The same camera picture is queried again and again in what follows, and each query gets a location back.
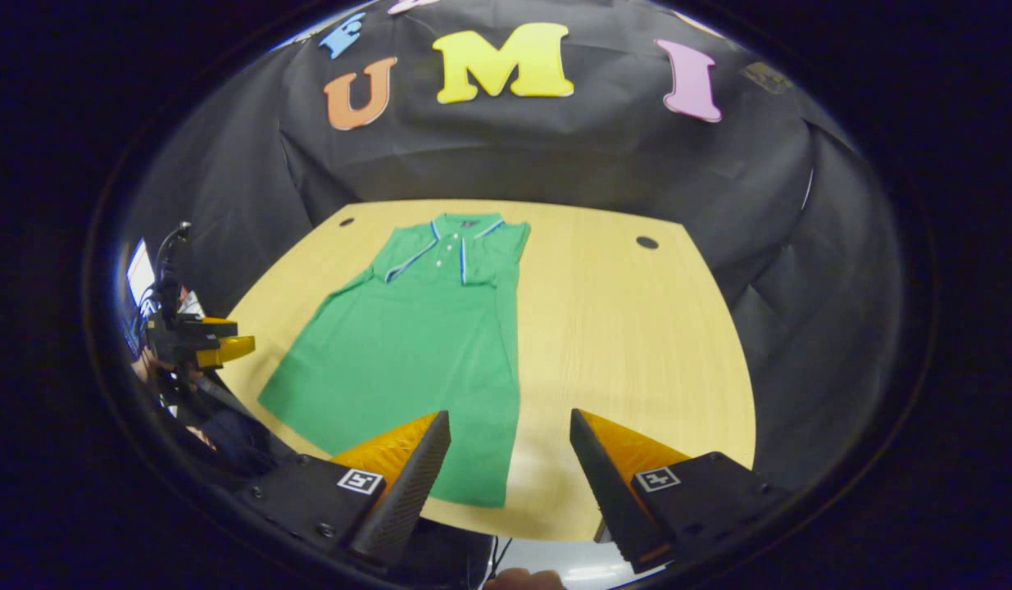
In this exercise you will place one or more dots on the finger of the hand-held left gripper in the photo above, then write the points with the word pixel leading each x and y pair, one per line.
pixel 227 351
pixel 215 330

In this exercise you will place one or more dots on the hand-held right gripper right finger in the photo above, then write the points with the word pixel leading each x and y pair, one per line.
pixel 608 492

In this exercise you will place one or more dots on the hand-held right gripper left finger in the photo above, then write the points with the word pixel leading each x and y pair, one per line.
pixel 411 492

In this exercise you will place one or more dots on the green T-shirt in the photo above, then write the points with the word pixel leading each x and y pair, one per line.
pixel 407 344

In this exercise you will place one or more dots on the computer monitor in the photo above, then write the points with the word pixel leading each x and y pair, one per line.
pixel 138 279

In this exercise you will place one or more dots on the black backdrop cloth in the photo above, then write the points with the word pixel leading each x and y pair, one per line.
pixel 555 156

